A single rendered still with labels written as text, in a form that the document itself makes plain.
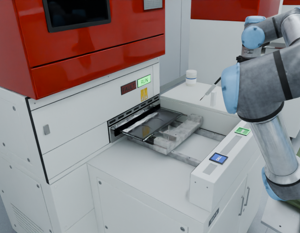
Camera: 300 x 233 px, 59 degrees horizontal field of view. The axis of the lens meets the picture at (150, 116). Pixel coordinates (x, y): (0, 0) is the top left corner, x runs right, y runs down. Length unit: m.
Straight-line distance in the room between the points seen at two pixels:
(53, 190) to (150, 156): 0.46
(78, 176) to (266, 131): 0.90
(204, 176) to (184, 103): 0.68
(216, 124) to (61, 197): 0.88
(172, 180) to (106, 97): 0.50
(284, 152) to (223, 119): 0.71
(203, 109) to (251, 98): 0.89
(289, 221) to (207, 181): 0.32
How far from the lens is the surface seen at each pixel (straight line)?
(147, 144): 1.37
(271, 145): 0.78
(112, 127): 1.36
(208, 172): 1.01
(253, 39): 1.00
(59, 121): 1.15
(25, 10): 0.97
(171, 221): 1.11
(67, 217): 1.41
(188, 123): 1.49
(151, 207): 1.15
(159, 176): 1.20
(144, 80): 1.49
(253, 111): 0.67
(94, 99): 1.24
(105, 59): 1.18
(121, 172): 1.23
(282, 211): 1.14
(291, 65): 0.63
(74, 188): 1.35
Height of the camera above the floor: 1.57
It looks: 26 degrees down
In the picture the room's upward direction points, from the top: 2 degrees counter-clockwise
